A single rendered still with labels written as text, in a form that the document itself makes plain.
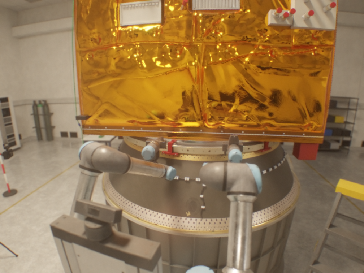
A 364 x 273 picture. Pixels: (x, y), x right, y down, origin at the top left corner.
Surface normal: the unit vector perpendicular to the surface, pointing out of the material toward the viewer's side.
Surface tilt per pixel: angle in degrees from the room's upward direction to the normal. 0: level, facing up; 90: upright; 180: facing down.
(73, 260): 90
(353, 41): 90
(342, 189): 90
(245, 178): 56
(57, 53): 90
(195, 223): 43
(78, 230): 0
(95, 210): 61
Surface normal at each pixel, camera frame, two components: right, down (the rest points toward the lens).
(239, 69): -0.16, 0.00
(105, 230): 0.77, 0.17
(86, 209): -0.26, -0.25
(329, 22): -0.14, 0.26
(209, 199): 0.00, -0.22
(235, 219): -0.73, -0.32
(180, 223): -0.15, -0.53
